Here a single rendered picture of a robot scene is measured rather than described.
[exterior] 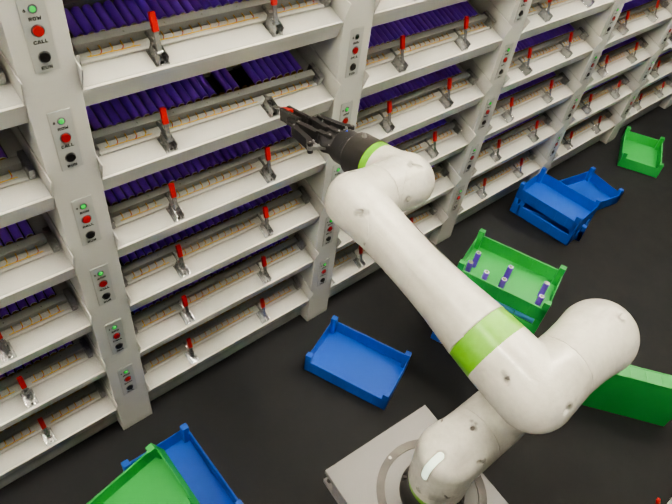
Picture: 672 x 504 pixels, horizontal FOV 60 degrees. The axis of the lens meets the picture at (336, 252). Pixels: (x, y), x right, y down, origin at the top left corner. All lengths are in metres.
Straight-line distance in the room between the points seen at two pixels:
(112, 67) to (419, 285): 0.67
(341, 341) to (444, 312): 1.19
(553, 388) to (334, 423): 1.12
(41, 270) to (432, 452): 0.88
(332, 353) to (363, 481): 0.68
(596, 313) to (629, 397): 1.20
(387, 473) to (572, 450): 0.81
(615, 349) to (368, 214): 0.43
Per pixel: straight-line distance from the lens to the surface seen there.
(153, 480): 1.74
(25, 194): 1.23
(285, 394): 1.94
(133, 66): 1.18
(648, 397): 2.18
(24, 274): 1.35
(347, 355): 2.04
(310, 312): 2.09
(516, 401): 0.89
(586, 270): 2.68
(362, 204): 0.98
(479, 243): 2.03
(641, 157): 3.57
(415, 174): 1.07
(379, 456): 1.48
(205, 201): 1.45
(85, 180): 1.23
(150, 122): 1.30
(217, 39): 1.26
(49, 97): 1.12
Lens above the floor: 1.67
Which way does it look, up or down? 45 degrees down
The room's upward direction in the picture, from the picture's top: 9 degrees clockwise
